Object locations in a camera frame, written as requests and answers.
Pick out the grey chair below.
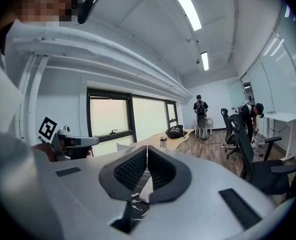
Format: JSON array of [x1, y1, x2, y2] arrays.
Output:
[[193, 115, 214, 139]]

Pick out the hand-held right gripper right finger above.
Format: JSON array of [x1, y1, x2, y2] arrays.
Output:
[[147, 145, 193, 205]]

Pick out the white desk telephone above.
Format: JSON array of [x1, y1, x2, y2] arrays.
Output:
[[130, 176, 155, 205]]

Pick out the short ceiling light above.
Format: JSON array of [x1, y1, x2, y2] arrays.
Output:
[[200, 51, 210, 72]]

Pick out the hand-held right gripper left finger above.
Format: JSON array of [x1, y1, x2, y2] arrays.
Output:
[[98, 145, 148, 201]]

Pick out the wooden desk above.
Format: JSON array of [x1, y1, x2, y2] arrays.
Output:
[[116, 128, 197, 157]]

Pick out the long ceiling light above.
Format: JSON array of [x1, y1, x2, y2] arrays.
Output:
[[164, 0, 203, 32]]

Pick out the black backpack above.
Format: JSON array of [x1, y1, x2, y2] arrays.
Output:
[[165, 124, 188, 140]]

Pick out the small black office chair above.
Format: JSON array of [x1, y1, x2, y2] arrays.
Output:
[[220, 107, 242, 160]]

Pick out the black head-worn camera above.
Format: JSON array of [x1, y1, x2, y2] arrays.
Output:
[[71, 0, 101, 25]]

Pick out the white standing desk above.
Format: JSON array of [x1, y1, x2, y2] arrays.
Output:
[[262, 111, 296, 161]]

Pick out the white ceiling pipes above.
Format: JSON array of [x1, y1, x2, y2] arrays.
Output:
[[12, 30, 193, 105]]

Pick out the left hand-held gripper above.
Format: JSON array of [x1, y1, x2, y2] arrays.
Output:
[[37, 116, 100, 163]]

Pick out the white floor cable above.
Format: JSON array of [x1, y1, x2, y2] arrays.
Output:
[[202, 138, 227, 161]]

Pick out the person's left forearm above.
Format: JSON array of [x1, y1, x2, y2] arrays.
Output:
[[30, 142, 54, 163]]

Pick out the black-framed window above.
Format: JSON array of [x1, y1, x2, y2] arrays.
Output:
[[86, 87, 179, 145]]

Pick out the large black office chair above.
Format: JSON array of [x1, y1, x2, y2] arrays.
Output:
[[227, 113, 296, 197]]

